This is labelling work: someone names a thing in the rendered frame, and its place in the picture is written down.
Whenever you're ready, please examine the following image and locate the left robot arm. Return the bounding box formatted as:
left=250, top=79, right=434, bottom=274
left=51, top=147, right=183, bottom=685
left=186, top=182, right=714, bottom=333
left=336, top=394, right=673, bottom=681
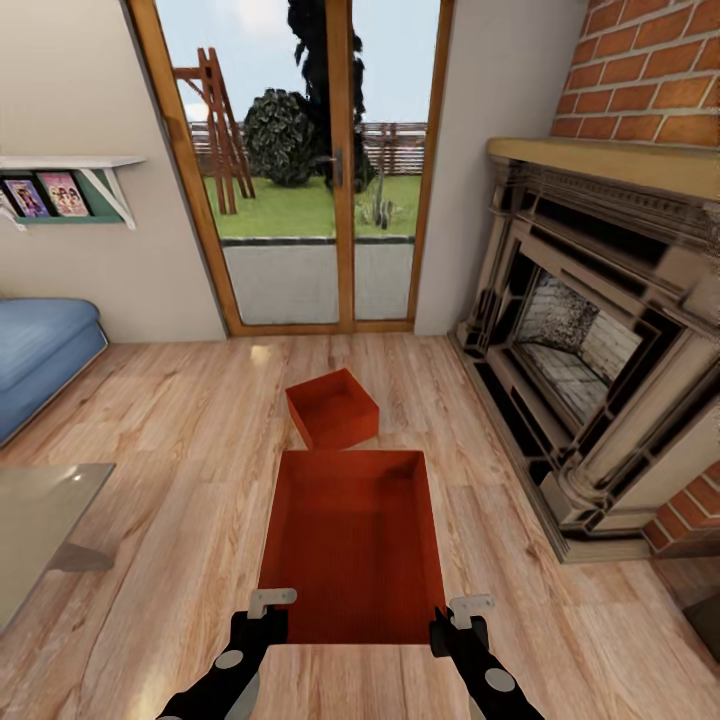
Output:
left=155, top=588, right=297, bottom=720

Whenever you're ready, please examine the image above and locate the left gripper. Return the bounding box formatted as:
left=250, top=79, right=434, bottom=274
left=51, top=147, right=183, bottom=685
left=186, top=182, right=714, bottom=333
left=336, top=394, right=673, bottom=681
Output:
left=230, top=607, right=288, bottom=653

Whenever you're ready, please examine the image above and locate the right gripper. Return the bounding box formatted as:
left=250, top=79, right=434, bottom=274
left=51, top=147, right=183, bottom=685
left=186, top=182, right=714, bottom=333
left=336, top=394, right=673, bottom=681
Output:
left=430, top=606, right=488, bottom=670

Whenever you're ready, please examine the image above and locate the storage box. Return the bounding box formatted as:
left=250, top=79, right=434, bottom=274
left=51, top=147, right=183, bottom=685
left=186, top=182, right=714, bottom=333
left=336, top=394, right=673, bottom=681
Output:
left=256, top=449, right=448, bottom=645
left=285, top=369, right=380, bottom=451

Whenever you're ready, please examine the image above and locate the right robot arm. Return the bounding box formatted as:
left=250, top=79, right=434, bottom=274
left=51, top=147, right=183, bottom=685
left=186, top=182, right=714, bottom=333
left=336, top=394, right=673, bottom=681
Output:
left=430, top=593, right=545, bottom=720

